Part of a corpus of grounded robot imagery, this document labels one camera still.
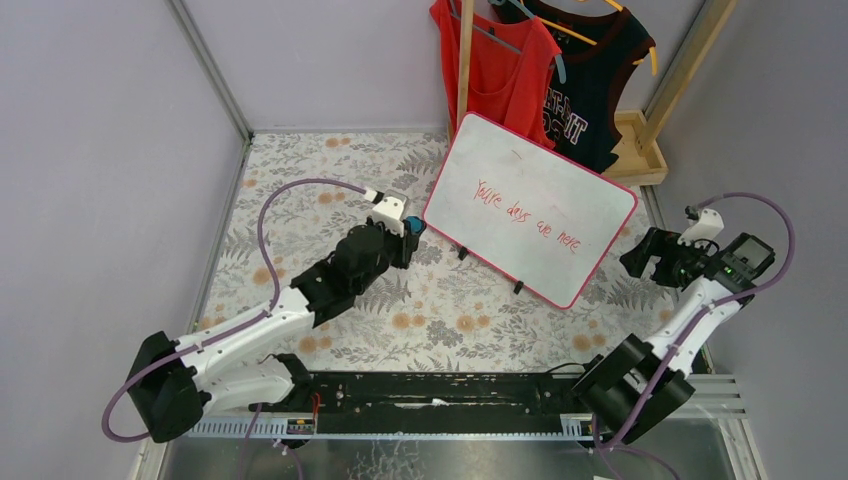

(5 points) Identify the wooden clothes rack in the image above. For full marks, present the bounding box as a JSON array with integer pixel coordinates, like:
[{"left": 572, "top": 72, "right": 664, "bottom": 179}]
[{"left": 449, "top": 1, "right": 734, "bottom": 186}]

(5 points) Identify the pink framed whiteboard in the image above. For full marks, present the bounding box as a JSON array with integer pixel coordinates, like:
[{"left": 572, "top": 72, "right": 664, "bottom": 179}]
[{"left": 423, "top": 113, "right": 638, "bottom": 310}]

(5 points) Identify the dark navy basketball jersey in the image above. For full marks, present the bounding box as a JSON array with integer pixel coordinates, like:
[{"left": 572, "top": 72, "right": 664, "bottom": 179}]
[{"left": 524, "top": 1, "right": 656, "bottom": 173}]

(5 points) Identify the yellow clothes hanger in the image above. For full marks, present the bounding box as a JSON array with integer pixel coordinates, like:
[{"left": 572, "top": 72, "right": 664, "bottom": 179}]
[{"left": 536, "top": 0, "right": 660, "bottom": 77}]

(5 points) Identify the red tank top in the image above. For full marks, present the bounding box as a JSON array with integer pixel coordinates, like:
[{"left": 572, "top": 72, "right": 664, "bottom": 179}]
[{"left": 429, "top": 0, "right": 561, "bottom": 149}]

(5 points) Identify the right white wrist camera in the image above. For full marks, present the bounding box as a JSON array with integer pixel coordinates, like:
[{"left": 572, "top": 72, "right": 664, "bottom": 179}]
[{"left": 677, "top": 206, "right": 724, "bottom": 246}]

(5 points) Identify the blue grey clothes hanger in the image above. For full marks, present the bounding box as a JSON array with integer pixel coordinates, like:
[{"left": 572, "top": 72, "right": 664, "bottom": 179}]
[{"left": 450, "top": 0, "right": 568, "bottom": 85}]

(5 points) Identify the blue heart eraser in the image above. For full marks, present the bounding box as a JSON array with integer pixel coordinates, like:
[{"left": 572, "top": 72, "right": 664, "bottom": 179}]
[{"left": 404, "top": 216, "right": 427, "bottom": 237}]

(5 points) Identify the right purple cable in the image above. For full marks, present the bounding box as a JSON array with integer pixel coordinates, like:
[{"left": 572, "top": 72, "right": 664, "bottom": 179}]
[{"left": 589, "top": 192, "right": 796, "bottom": 480}]

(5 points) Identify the purple cable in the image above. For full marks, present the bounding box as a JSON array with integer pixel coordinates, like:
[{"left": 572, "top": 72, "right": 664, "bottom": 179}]
[
  {"left": 589, "top": 192, "right": 796, "bottom": 480},
  {"left": 100, "top": 177, "right": 379, "bottom": 480}
]

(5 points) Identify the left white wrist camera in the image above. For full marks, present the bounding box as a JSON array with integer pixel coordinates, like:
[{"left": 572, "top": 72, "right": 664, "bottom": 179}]
[{"left": 363, "top": 188, "right": 408, "bottom": 237}]

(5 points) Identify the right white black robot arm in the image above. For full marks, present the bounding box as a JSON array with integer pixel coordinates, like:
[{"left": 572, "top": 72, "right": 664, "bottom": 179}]
[{"left": 572, "top": 227, "right": 775, "bottom": 444}]

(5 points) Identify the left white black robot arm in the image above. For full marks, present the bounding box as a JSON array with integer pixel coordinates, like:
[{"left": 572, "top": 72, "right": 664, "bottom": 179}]
[{"left": 127, "top": 216, "right": 427, "bottom": 443}]

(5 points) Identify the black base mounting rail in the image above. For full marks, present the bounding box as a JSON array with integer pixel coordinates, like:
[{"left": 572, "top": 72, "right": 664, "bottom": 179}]
[{"left": 248, "top": 355, "right": 639, "bottom": 436}]

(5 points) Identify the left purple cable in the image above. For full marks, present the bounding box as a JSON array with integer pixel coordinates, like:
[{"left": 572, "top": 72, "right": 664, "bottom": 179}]
[{"left": 100, "top": 177, "right": 379, "bottom": 480}]

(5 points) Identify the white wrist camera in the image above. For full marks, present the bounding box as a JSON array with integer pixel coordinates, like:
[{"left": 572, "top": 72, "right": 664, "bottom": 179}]
[
  {"left": 677, "top": 206, "right": 724, "bottom": 246},
  {"left": 363, "top": 188, "right": 408, "bottom": 237}
]

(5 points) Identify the floral patterned tablecloth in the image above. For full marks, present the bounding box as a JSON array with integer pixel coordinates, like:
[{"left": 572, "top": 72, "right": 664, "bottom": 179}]
[{"left": 195, "top": 133, "right": 676, "bottom": 372}]

